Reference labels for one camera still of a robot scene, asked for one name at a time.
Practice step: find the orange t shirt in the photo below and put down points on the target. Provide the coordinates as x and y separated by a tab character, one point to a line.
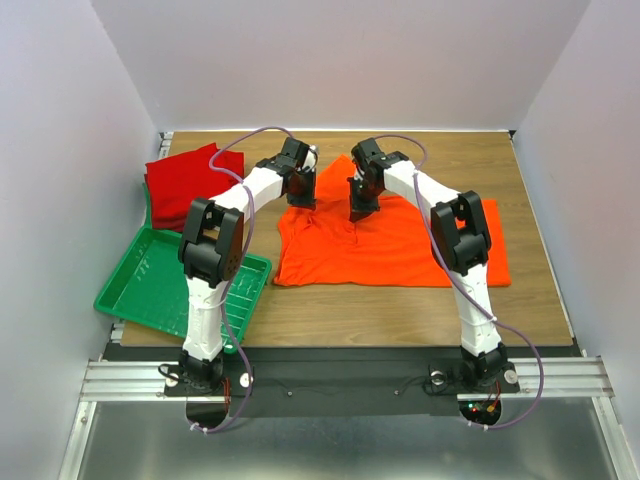
321	246

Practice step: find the folded dark red t shirt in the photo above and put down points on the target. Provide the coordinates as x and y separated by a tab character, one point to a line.
169	201

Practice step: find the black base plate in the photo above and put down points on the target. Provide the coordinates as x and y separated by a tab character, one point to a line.
268	382

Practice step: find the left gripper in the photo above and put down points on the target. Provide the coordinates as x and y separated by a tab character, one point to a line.
308	201

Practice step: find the aluminium frame rail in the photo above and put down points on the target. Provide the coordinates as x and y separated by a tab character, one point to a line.
552	428

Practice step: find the green plastic tray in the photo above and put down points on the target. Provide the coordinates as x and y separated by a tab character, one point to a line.
148	286

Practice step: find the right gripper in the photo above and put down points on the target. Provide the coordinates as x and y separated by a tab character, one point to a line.
363	203

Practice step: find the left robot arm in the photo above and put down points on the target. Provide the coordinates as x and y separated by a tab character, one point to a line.
212	248

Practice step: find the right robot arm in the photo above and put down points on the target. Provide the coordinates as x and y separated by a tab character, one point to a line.
460	242

